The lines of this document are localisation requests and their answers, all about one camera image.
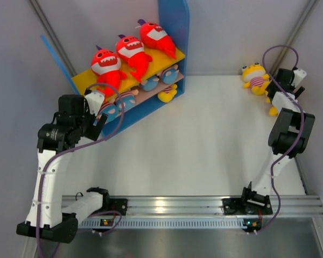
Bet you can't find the yellow frog plush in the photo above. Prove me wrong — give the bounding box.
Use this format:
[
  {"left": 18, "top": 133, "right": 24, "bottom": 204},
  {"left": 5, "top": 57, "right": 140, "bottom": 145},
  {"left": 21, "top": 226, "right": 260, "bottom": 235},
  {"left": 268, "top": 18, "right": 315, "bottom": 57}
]
[
  {"left": 157, "top": 84, "right": 177, "bottom": 103},
  {"left": 241, "top": 62, "right": 270, "bottom": 96}
]

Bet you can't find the yellow frog plush back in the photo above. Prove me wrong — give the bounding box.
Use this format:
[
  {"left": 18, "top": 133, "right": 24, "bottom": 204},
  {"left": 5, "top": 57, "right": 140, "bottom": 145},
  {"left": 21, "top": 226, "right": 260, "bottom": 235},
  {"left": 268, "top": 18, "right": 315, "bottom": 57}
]
[{"left": 241, "top": 62, "right": 270, "bottom": 96}]

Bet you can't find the red shark plush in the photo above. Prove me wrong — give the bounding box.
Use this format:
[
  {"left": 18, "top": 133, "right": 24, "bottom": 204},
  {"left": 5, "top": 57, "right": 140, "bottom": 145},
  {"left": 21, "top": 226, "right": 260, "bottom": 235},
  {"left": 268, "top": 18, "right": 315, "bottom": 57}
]
[
  {"left": 90, "top": 45, "right": 127, "bottom": 90},
  {"left": 137, "top": 19, "right": 177, "bottom": 59}
]

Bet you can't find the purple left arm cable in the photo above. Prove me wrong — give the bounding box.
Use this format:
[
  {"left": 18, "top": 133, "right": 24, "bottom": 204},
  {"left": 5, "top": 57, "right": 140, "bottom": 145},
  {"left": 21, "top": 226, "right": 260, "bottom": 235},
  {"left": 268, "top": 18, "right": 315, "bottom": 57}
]
[{"left": 34, "top": 82, "right": 124, "bottom": 257}]

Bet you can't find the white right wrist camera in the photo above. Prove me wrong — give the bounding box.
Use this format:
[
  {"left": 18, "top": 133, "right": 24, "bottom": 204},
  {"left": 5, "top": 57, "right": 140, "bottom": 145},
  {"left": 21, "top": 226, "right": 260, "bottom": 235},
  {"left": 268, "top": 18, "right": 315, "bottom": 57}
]
[{"left": 291, "top": 68, "right": 307, "bottom": 88}]

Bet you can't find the boy doll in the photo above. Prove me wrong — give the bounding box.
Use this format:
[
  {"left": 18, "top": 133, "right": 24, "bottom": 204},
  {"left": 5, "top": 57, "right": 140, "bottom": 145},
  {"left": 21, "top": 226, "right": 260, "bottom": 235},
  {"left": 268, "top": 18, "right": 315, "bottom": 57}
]
[
  {"left": 159, "top": 64, "right": 179, "bottom": 84},
  {"left": 96, "top": 102, "right": 120, "bottom": 123},
  {"left": 115, "top": 89, "right": 138, "bottom": 112},
  {"left": 139, "top": 75, "right": 160, "bottom": 91}
]

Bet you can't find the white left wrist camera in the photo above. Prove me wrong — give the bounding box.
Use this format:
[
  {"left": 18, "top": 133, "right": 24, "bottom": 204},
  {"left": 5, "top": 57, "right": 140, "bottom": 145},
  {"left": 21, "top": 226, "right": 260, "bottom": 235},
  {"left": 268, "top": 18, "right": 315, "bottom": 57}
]
[{"left": 85, "top": 90, "right": 105, "bottom": 116}]

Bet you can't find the white slotted cable duct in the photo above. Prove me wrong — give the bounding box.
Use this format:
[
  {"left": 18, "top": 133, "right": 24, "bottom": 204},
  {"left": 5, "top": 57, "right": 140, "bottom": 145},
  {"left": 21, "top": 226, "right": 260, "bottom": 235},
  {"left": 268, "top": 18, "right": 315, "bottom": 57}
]
[{"left": 79, "top": 218, "right": 249, "bottom": 230}]

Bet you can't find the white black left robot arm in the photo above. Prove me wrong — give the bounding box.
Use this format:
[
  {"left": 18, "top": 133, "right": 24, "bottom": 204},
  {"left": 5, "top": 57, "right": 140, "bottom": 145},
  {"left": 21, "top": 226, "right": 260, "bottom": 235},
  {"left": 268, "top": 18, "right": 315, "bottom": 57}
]
[{"left": 16, "top": 90, "right": 111, "bottom": 243}]

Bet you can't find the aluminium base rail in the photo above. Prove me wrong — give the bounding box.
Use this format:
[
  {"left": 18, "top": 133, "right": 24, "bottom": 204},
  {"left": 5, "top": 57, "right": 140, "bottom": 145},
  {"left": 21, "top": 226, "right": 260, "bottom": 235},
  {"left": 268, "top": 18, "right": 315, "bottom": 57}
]
[{"left": 121, "top": 196, "right": 323, "bottom": 217}]

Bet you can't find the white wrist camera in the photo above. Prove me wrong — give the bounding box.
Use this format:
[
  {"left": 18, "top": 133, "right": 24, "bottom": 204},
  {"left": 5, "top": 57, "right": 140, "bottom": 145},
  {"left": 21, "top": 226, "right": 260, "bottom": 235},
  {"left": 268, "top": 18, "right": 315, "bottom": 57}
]
[
  {"left": 291, "top": 68, "right": 307, "bottom": 88},
  {"left": 85, "top": 90, "right": 105, "bottom": 116}
]

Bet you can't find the yellow frog plush face down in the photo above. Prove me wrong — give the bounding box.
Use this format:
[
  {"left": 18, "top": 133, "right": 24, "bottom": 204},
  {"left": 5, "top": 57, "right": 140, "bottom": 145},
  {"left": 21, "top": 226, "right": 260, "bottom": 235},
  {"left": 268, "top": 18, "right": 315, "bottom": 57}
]
[{"left": 266, "top": 97, "right": 278, "bottom": 116}]

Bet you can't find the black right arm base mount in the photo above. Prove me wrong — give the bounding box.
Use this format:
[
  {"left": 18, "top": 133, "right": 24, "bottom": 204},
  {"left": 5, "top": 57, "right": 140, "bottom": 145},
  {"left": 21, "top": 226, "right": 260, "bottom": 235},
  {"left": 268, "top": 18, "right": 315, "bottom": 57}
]
[{"left": 222, "top": 198, "right": 273, "bottom": 215}]

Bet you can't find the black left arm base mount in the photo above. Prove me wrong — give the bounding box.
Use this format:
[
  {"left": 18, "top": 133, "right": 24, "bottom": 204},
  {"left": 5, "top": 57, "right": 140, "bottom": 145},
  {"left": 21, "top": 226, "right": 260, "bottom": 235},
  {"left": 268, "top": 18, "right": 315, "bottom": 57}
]
[{"left": 95, "top": 197, "right": 128, "bottom": 216}]

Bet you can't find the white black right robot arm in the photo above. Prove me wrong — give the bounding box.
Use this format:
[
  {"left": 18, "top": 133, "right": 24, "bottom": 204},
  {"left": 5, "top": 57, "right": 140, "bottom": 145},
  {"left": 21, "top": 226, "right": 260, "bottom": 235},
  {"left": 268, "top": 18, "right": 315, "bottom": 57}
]
[{"left": 240, "top": 63, "right": 315, "bottom": 214}]

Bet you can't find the red shark plush mouth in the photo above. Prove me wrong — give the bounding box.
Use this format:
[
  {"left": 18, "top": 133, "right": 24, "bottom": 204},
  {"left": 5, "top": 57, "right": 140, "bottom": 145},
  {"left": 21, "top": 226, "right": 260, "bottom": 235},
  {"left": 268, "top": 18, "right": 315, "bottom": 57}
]
[{"left": 115, "top": 34, "right": 153, "bottom": 83}]

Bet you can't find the blue yellow toy shelf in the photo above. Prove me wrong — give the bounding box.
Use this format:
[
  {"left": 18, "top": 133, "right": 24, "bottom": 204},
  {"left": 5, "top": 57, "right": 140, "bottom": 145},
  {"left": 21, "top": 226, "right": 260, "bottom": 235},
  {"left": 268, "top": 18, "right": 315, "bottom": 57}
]
[{"left": 47, "top": 1, "right": 189, "bottom": 137}]

